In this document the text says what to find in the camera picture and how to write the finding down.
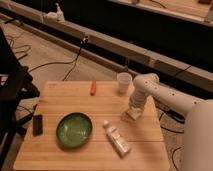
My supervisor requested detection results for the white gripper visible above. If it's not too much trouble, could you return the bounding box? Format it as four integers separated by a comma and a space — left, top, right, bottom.
129, 90, 147, 120

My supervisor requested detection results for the black rectangular block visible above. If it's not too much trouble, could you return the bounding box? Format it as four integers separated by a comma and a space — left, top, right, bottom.
33, 115, 43, 136

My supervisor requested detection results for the black stand left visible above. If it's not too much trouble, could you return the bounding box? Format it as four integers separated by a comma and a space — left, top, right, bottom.
0, 27, 40, 171

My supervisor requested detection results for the black cable on floor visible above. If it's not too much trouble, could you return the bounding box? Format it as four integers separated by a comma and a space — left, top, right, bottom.
27, 36, 90, 82

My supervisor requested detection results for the translucent plastic cup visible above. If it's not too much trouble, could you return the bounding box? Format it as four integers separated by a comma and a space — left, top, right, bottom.
117, 72, 132, 93

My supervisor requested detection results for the green ceramic bowl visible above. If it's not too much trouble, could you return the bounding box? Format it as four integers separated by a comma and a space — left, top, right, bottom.
56, 112, 93, 148

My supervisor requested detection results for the white plastic bottle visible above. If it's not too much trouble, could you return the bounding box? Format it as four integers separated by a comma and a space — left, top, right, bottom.
103, 120, 131, 158

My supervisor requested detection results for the white sponge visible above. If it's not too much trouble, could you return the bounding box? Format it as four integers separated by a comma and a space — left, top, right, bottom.
123, 111, 136, 121

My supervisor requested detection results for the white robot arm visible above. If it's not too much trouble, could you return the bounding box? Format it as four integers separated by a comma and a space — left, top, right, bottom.
129, 73, 213, 171

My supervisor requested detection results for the black cables right floor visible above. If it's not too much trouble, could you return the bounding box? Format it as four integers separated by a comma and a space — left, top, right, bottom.
155, 103, 186, 171

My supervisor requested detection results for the white object on rail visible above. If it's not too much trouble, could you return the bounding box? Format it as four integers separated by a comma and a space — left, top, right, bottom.
44, 4, 65, 22

